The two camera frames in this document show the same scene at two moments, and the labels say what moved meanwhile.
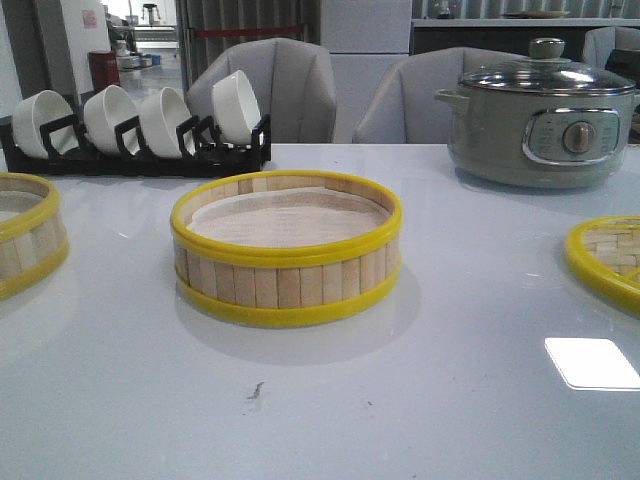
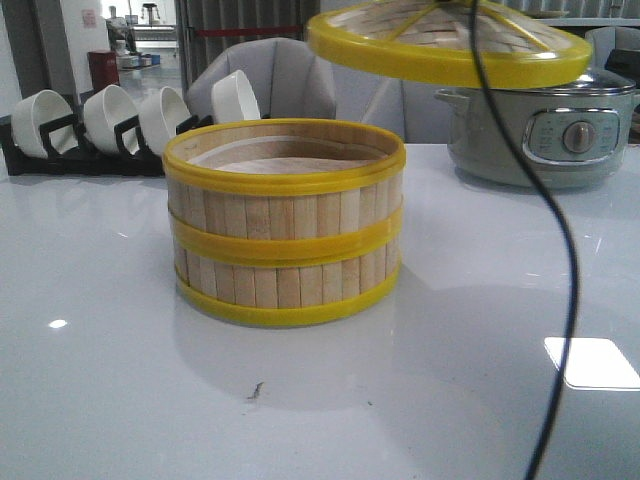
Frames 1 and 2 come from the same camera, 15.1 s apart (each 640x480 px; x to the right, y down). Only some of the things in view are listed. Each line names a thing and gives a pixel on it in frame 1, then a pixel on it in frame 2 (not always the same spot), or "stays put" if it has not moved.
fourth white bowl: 236,109 stays put
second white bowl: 105,108 stays put
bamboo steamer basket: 33,240 → 285,191
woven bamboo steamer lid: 606,252 → 432,43
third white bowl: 160,115 stays put
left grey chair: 292,81 stays put
